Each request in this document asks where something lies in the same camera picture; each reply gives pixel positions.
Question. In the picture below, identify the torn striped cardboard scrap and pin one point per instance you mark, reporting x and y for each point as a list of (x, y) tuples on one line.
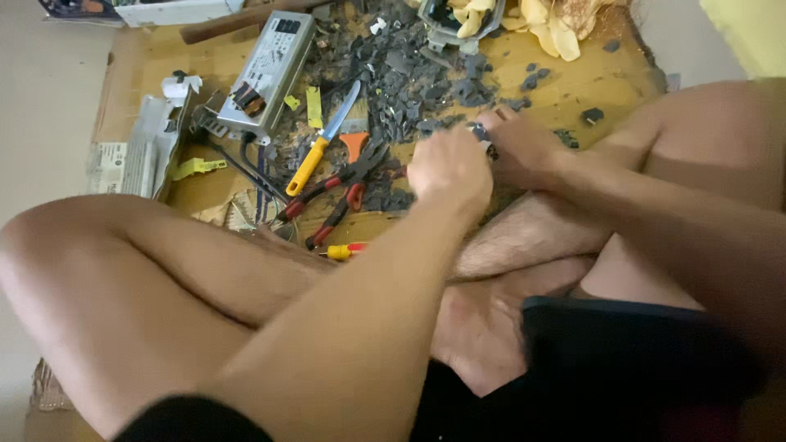
[(252, 209)]

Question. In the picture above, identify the grey metal case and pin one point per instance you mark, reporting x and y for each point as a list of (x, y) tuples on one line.
[(439, 34)]

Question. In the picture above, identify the pile of dark grey debris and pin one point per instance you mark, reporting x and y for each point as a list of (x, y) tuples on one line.
[(399, 73)]

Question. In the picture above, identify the person's right leg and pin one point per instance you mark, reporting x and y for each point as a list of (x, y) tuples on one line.
[(706, 138)]

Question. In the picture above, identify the person's left hand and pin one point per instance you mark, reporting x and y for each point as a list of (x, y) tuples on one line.
[(448, 169)]

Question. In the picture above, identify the crumpled yellow label strip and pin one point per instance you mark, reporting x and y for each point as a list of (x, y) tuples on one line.
[(196, 167)]

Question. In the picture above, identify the person's right hand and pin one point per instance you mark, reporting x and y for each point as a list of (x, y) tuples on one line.
[(528, 150)]

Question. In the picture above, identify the person's left fingers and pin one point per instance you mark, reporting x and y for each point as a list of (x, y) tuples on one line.
[(474, 140)]

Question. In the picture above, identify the yellow and red screwdriver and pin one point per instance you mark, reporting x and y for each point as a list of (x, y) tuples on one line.
[(341, 250)]

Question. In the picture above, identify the dark printed packet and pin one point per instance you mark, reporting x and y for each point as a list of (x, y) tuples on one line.
[(80, 8)]

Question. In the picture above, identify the person's right fingers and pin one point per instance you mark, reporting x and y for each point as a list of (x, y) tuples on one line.
[(500, 121)]

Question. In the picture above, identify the corrugated cardboard piece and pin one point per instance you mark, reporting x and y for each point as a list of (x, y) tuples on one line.
[(52, 393)]

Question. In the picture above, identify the brown cardboard sheet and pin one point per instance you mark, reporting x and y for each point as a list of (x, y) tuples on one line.
[(583, 83)]

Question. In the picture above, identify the long yellow label strip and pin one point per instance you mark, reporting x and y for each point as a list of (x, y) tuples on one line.
[(314, 107)]

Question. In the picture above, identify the heap of pale yellow husks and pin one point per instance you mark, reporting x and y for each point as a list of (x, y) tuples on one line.
[(552, 27)]

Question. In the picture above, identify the red and black pliers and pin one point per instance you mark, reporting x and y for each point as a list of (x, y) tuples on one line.
[(347, 184)]

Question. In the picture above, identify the silver metal power supply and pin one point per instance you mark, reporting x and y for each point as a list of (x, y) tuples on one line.
[(270, 70)]

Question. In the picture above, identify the person's leg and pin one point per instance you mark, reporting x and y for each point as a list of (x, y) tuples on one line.
[(123, 282), (706, 138)]

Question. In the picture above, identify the black shorts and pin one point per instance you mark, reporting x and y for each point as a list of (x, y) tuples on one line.
[(614, 356)]

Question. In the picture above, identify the dark grey chunk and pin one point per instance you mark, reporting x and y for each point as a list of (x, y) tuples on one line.
[(532, 78), (611, 46), (567, 139), (592, 115)]

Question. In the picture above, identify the white flat box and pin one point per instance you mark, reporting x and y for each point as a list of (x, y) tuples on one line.
[(178, 11)]

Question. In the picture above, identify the orange scraper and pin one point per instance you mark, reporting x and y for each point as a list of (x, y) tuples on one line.
[(354, 144)]

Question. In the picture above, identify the small dark electronic part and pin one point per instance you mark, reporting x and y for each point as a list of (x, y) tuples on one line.
[(481, 132)]

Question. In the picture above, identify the brown wooden stick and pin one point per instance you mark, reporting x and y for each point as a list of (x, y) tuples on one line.
[(245, 21)]

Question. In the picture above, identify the person's left leg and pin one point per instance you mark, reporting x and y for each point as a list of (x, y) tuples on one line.
[(123, 282)]

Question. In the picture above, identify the small yellow label scrap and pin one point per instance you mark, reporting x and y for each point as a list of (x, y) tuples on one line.
[(292, 102)]

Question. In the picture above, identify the yellow-green cloth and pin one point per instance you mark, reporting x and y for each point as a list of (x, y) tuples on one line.
[(752, 34)]

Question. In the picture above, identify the white metal housing cover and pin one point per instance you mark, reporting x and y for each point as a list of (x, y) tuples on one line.
[(144, 144)]

